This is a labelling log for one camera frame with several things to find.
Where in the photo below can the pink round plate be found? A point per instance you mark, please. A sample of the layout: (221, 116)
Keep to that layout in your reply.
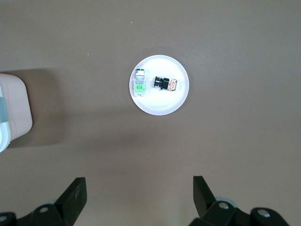
(162, 103)

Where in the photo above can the green white push-button switch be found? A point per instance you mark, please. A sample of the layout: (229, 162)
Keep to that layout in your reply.
(139, 86)

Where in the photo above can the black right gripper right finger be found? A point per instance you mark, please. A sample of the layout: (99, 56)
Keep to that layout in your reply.
(204, 202)

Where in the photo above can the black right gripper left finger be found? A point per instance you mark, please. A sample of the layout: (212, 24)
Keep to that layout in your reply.
(70, 202)

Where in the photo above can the orange black push-button switch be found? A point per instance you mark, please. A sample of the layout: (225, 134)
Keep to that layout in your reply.
(165, 84)

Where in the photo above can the white lidded storage box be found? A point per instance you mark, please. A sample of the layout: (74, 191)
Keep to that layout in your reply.
(16, 108)

